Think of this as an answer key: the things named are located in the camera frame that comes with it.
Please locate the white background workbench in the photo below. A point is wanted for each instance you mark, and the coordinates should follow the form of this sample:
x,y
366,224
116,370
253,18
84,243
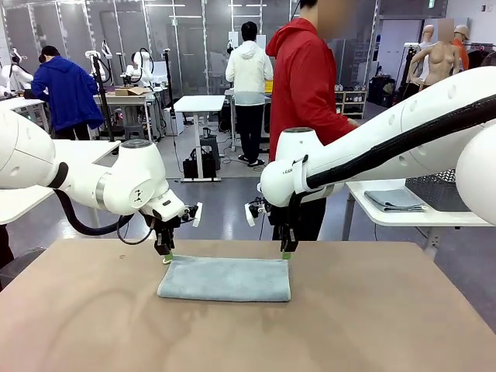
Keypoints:
x,y
128,98

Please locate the black luggage bags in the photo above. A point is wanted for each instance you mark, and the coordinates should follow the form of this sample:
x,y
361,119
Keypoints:
x,y
379,91

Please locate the black tripod stand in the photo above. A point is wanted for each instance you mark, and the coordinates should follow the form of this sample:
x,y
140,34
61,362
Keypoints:
x,y
101,89

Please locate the person in blue hoodie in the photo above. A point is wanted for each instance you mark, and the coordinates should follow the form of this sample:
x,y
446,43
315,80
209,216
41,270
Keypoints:
x,y
66,93

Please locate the person in red jacket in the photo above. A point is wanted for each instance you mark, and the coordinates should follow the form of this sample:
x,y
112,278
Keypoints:
x,y
302,77

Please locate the mannequin with beige hat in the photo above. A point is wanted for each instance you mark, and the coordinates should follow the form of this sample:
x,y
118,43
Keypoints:
x,y
461,33

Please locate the white mannequin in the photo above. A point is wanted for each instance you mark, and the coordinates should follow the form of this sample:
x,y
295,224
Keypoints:
x,y
427,38

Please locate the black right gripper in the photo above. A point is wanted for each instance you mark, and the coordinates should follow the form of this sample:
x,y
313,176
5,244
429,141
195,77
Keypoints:
x,y
288,224

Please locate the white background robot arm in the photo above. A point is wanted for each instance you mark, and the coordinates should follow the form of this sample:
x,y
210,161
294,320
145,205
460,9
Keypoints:
x,y
23,75
105,48
143,62

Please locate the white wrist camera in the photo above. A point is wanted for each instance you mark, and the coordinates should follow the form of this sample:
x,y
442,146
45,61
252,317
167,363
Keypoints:
x,y
250,215
197,215

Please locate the cardboard box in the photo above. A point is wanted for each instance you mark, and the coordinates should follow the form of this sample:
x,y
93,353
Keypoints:
x,y
129,91

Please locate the yellow box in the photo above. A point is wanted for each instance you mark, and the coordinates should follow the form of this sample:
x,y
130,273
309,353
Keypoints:
x,y
268,86

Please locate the person's right forearm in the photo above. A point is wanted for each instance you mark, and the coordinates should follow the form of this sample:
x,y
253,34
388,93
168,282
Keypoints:
x,y
329,122

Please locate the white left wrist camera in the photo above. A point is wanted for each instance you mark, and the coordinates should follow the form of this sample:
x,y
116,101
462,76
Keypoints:
x,y
197,215

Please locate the blue towel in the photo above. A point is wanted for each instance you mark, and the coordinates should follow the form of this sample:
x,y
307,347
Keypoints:
x,y
224,279

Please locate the white rectangular panel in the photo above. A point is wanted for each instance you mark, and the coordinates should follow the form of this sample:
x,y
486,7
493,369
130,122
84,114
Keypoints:
x,y
233,38
262,42

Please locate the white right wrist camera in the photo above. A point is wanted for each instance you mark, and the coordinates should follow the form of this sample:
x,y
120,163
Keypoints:
x,y
250,215

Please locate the black pole stand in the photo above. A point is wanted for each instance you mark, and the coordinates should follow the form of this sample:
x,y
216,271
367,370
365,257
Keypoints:
x,y
167,77

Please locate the black bag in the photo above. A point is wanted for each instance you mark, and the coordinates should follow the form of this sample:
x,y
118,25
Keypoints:
x,y
191,166

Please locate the white side table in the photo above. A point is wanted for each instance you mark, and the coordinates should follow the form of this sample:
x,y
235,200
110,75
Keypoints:
x,y
387,219
89,149

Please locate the wooden shoe shelf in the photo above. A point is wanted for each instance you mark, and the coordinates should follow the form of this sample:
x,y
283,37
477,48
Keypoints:
x,y
350,104

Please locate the grey plastic step stool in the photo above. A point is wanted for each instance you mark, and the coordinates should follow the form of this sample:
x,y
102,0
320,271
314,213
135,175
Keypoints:
x,y
209,149
135,133

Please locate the person's right hand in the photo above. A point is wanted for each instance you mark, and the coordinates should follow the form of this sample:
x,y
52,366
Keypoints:
x,y
352,123

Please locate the person in white hoodie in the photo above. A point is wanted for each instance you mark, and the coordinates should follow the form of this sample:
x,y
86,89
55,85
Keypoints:
x,y
248,73

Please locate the grey plastic basket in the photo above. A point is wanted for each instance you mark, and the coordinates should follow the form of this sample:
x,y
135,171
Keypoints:
x,y
434,193

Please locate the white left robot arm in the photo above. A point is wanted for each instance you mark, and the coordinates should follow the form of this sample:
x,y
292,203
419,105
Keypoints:
x,y
131,182

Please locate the dark grey stool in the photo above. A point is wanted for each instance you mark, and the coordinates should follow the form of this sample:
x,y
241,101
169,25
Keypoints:
x,y
19,267

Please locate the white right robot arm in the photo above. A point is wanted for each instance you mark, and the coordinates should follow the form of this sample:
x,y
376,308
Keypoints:
x,y
418,108

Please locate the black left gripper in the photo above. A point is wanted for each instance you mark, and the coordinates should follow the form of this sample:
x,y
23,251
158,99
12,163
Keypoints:
x,y
164,232

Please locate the dark clothes on rack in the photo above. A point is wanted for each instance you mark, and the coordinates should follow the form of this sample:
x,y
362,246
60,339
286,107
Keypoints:
x,y
484,58

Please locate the white standing desk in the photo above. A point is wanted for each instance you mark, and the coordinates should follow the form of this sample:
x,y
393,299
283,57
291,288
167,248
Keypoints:
x,y
199,102

